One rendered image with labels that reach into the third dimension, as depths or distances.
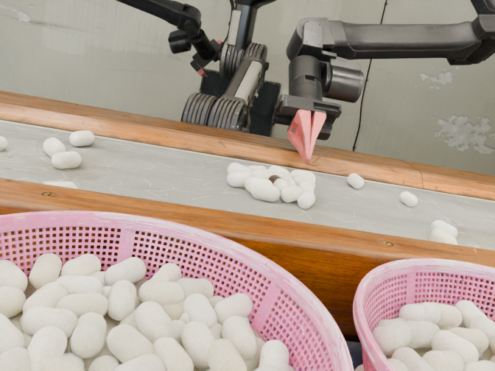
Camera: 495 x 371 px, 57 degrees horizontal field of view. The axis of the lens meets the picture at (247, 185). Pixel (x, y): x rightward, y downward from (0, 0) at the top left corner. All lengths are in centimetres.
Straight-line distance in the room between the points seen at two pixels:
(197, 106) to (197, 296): 70
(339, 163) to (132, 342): 57
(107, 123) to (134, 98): 200
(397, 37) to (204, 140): 41
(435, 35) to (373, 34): 13
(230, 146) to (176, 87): 197
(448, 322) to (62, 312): 29
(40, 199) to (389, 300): 29
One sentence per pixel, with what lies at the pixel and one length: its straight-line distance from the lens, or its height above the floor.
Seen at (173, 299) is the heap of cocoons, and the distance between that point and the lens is 33.
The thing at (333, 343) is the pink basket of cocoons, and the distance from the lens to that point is 27.
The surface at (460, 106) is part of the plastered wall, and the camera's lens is 293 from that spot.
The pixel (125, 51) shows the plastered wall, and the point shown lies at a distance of 274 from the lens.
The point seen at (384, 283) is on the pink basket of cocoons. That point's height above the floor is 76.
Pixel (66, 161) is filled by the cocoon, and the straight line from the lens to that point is 56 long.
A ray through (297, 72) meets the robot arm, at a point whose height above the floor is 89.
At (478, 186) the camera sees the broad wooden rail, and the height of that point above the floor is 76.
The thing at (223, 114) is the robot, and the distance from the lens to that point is 98.
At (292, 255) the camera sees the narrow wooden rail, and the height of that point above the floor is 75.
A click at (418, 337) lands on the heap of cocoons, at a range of 37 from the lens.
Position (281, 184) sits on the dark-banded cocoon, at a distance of 58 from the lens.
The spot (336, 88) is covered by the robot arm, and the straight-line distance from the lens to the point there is 81.
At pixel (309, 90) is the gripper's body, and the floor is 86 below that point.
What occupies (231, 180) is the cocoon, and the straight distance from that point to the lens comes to 57.
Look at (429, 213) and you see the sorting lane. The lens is 69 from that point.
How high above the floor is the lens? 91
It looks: 17 degrees down
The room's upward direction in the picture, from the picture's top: 11 degrees clockwise
